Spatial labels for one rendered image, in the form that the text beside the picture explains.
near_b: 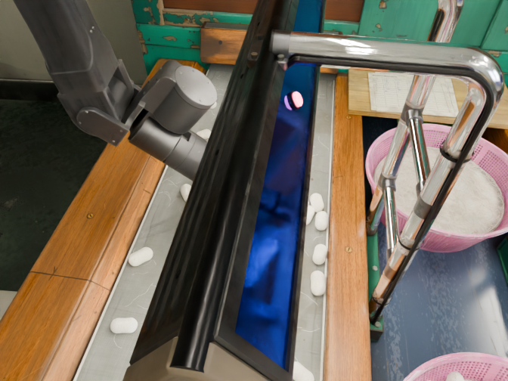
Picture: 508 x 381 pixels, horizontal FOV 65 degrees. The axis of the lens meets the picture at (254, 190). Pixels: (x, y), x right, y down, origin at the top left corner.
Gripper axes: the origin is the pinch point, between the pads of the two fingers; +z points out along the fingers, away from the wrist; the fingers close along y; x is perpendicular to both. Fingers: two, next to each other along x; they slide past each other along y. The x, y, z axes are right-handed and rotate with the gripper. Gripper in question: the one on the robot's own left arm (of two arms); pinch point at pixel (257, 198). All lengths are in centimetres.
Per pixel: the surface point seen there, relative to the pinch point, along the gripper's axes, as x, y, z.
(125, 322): 13.2, -19.0, -8.1
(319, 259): -2.0, -5.7, 11.2
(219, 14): 4.5, 44.7, -14.9
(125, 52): 91, 124, -29
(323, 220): -2.4, 1.3, 11.2
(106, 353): 15.7, -22.5, -8.2
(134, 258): 14.5, -9.7, -9.7
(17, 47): 123, 121, -70
